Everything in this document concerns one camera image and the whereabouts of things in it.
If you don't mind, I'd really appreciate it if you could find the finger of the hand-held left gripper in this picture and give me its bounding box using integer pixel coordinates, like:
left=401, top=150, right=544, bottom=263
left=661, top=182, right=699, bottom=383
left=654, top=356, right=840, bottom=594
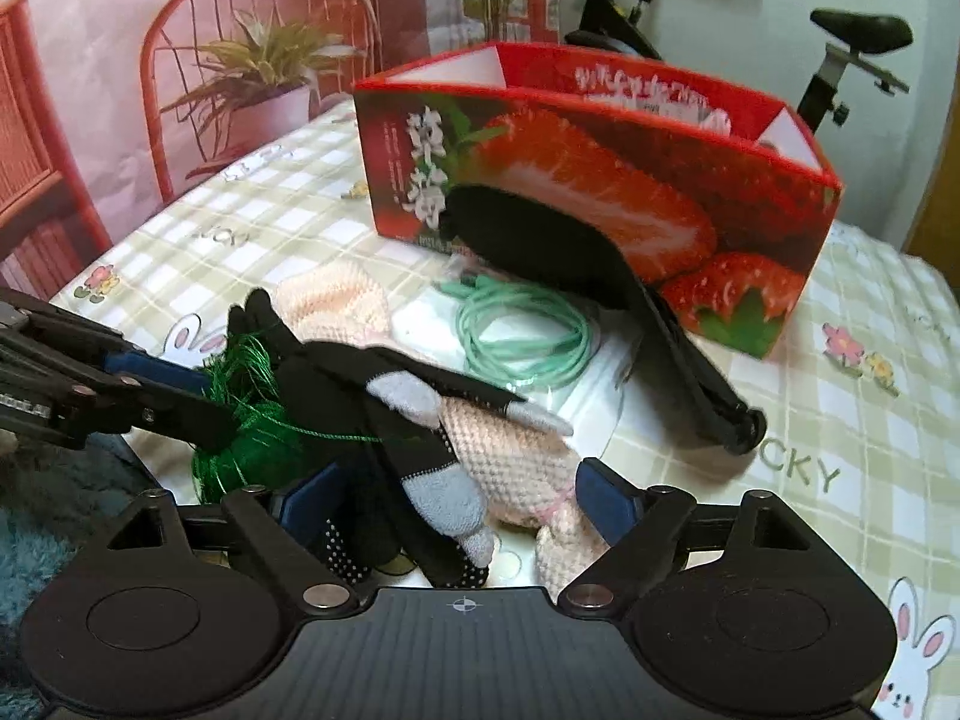
left=30, top=311, right=215, bottom=398
left=52, top=382, right=241, bottom=452

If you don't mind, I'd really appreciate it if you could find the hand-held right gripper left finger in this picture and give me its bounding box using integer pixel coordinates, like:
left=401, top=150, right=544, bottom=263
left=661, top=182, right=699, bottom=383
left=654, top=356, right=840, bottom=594
left=105, top=465, right=368, bottom=612

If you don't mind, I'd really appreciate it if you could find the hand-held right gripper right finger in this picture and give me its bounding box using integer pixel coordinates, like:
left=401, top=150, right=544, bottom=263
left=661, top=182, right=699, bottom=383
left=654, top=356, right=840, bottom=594
left=559, top=457, right=833, bottom=612

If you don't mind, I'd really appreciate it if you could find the green thread tassel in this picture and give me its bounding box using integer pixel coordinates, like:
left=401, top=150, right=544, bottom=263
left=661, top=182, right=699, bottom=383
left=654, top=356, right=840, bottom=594
left=187, top=334, right=383, bottom=503

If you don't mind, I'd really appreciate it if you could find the pink knitted cloth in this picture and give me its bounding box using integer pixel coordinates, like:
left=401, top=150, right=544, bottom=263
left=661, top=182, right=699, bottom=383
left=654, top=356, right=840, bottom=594
left=274, top=259, right=608, bottom=597

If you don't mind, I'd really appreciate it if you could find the black grey-tipped glove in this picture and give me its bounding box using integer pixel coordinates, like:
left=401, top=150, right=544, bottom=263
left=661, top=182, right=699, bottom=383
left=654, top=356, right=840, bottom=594
left=225, top=289, right=575, bottom=440
left=319, top=390, right=502, bottom=592

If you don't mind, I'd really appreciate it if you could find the black fabric wrap band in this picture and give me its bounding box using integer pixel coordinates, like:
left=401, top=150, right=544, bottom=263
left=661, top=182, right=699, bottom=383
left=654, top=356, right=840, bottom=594
left=439, top=184, right=767, bottom=457

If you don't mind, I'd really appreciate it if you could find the red strawberry print box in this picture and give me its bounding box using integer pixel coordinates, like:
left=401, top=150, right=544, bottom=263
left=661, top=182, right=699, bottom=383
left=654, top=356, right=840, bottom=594
left=352, top=41, right=845, bottom=361

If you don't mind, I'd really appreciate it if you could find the clear plastic bag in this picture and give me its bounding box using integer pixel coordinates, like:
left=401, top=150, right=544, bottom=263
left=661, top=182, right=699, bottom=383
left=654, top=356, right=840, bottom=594
left=390, top=277, right=646, bottom=466

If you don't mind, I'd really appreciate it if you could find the teal fluffy rug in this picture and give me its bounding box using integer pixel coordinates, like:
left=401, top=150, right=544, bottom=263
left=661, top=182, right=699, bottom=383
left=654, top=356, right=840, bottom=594
left=0, top=431, right=158, bottom=720

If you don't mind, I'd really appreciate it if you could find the checked bunny print tablecloth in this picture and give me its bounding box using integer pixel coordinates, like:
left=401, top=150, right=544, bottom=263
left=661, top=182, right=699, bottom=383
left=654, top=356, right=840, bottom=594
left=49, top=101, right=960, bottom=720

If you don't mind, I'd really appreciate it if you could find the pink printed backdrop cloth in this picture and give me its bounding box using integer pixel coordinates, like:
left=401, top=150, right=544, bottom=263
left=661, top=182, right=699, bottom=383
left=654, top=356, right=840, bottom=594
left=0, top=0, right=563, bottom=301

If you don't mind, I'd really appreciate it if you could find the wooden door panel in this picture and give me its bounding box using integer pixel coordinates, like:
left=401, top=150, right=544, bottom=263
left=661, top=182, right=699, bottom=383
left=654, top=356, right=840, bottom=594
left=907, top=150, right=960, bottom=271

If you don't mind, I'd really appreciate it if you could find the black exercise bike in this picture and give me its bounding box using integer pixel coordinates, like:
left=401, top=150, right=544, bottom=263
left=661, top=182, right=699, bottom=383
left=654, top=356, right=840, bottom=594
left=562, top=0, right=914, bottom=136

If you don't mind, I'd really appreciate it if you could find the green coiled cable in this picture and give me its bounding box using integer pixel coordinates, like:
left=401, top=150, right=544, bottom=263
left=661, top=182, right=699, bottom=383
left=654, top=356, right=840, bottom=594
left=435, top=270, right=601, bottom=391

